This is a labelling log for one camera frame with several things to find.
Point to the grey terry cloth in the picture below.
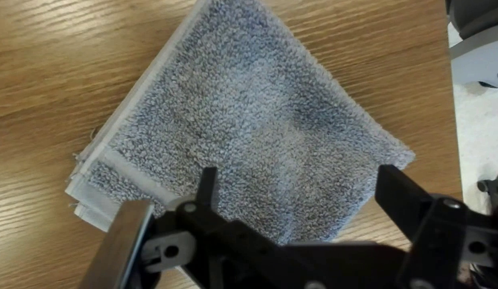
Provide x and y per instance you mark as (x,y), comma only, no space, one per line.
(244,112)

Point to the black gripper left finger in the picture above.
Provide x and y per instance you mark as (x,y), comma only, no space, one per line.
(208,188)

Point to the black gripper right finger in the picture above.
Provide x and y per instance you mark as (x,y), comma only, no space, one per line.
(401,196)

